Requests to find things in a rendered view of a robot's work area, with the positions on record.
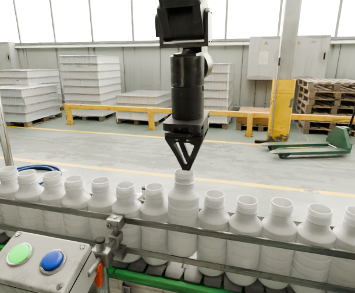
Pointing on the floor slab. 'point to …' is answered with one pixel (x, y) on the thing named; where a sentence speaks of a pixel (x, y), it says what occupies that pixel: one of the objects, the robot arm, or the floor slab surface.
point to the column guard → (281, 109)
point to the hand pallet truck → (340, 148)
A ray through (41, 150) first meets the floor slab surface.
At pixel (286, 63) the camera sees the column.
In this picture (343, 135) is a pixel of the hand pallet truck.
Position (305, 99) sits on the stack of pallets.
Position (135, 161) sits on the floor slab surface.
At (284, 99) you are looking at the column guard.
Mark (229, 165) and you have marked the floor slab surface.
